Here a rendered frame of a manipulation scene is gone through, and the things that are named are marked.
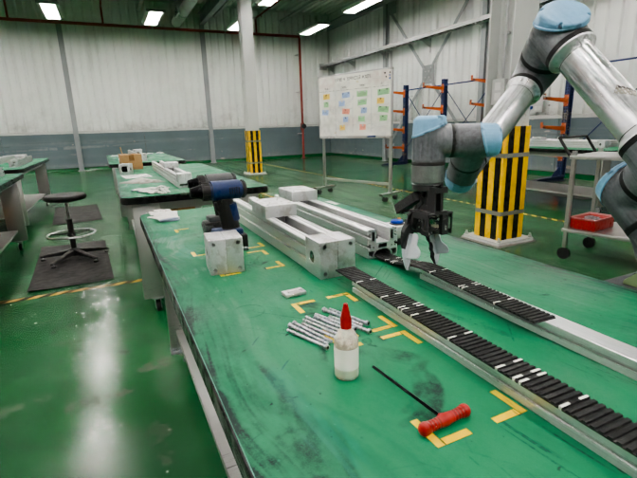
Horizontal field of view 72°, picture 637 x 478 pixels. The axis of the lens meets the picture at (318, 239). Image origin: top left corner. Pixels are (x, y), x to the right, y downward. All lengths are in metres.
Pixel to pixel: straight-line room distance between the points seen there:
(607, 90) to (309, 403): 0.93
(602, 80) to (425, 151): 0.43
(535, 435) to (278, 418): 0.32
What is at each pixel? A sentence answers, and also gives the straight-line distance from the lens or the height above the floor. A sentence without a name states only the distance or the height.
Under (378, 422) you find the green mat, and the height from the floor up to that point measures 0.78.
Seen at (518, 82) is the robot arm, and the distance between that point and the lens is 1.35.
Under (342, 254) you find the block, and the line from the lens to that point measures 1.11.
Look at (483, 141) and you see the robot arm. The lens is 1.04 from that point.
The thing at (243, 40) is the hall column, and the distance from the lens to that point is 11.61.
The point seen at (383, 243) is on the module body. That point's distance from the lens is 1.30.
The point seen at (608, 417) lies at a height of 0.81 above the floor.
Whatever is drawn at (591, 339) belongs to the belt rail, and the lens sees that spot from 0.84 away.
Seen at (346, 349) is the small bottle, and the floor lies 0.83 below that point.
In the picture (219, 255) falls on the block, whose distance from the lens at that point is 1.17.
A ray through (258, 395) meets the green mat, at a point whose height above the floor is 0.78.
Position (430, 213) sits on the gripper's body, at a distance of 1.03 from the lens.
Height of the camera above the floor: 1.15
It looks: 14 degrees down
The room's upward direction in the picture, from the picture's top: 2 degrees counter-clockwise
